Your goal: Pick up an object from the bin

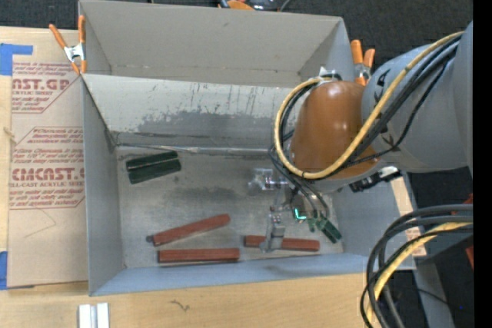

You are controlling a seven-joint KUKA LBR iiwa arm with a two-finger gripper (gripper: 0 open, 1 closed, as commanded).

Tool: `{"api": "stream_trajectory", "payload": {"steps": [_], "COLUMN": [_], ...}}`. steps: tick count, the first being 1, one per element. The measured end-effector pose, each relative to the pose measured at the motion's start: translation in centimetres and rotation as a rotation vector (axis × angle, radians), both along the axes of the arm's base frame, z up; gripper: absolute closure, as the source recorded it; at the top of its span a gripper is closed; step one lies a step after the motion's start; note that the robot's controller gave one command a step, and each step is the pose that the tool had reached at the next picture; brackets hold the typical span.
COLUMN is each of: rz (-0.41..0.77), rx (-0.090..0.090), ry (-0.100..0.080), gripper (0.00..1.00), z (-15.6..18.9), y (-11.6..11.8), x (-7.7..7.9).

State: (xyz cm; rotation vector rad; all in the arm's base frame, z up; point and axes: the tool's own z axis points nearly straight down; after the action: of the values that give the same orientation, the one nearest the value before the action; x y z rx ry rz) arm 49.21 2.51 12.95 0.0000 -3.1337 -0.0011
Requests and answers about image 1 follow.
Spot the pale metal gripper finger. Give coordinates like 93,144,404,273
248,167,288,192
259,213,288,253

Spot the red-brown flat block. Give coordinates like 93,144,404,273
157,247,241,265
145,213,232,247
243,234,321,253

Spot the grey metal bin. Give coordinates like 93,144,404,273
78,0,416,297

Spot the dark green flat block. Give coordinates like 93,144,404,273
125,150,183,186

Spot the brown cardboard board, red print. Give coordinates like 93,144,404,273
0,25,90,290

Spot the black cylinder on white bracket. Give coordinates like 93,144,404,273
348,166,401,194

